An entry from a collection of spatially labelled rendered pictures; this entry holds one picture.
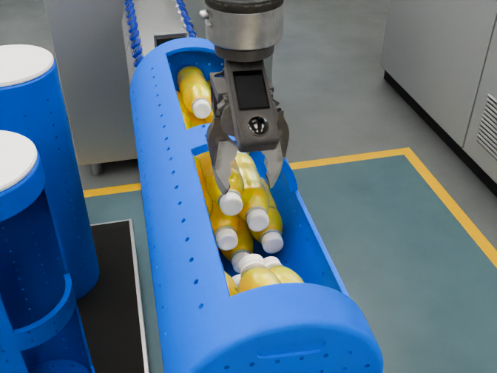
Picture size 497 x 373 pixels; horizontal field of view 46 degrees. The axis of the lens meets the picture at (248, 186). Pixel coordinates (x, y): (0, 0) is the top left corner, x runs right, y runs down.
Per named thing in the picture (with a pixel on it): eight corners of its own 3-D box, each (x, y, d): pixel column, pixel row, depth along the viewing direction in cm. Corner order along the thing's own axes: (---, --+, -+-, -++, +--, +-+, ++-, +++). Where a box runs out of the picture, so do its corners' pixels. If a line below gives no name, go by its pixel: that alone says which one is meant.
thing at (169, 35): (188, 75, 188) (186, 29, 178) (190, 81, 184) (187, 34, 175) (157, 78, 186) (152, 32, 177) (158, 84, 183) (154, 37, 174)
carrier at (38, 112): (73, 243, 239) (9, 279, 222) (24, 39, 187) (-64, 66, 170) (115, 277, 223) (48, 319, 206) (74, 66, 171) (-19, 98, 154)
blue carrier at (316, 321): (239, 139, 155) (250, 37, 138) (360, 444, 86) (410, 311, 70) (130, 142, 148) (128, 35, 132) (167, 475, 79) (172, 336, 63)
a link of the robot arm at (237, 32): (293, 10, 63) (205, 18, 61) (291, 52, 66) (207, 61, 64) (272, -16, 70) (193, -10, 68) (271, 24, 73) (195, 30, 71)
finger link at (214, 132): (234, 162, 77) (249, 104, 72) (237, 169, 76) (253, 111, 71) (200, 159, 76) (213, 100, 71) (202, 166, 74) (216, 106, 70)
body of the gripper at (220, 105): (264, 106, 80) (265, 21, 73) (280, 138, 73) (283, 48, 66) (208, 112, 79) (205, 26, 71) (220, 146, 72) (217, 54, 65)
